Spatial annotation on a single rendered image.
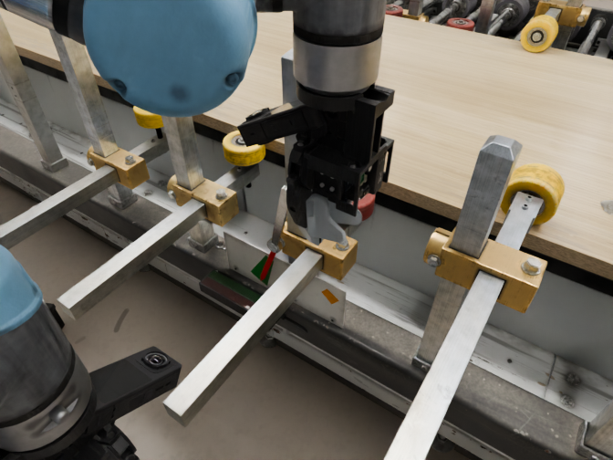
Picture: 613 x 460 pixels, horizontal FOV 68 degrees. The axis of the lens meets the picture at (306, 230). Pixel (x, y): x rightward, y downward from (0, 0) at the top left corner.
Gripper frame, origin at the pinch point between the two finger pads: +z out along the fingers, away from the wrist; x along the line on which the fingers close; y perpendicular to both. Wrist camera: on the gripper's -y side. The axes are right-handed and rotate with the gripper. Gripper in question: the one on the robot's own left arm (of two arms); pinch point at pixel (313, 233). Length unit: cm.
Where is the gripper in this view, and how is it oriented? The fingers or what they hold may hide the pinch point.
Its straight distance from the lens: 55.0
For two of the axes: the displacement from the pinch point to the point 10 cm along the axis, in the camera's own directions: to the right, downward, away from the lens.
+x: 5.6, -5.6, 6.1
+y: 8.3, 3.9, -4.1
